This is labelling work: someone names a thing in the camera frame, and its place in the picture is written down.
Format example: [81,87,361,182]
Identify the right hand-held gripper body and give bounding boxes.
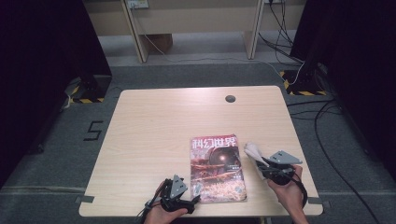
[261,150,304,187]

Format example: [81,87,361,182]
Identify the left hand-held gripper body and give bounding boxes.
[160,175,195,215]

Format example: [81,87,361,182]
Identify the glossy illustrated magazine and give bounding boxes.
[190,133,248,204]

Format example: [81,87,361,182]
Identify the person's right hand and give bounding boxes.
[267,164,306,217]

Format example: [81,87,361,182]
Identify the person's left hand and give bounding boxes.
[143,203,189,224]

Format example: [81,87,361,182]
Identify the grey tape piece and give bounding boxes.
[307,196,332,209]
[74,195,95,204]

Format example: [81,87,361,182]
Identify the stand base with hazard tape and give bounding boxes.
[69,74,113,105]
[279,69,328,97]

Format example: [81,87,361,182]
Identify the black curtain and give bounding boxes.
[290,0,396,175]
[0,0,113,188]

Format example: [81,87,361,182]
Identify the brown cardboard box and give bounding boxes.
[144,33,174,55]

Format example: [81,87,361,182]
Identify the white power strip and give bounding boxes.
[126,0,149,9]

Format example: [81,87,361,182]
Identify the left hand-held gripper cable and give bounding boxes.
[136,183,166,224]

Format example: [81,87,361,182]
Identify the hand-held gripper cable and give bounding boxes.
[290,172,309,210]
[136,183,166,224]

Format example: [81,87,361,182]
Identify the right hand-held gripper cable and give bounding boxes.
[290,172,309,210]

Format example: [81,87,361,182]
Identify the long black floor cable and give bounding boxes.
[313,99,381,224]

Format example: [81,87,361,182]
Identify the thin black floor cables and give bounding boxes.
[286,98,344,121]

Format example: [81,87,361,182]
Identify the long white floor cable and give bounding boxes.
[129,6,306,87]

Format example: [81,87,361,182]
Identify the black cable bundle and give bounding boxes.
[259,0,305,64]

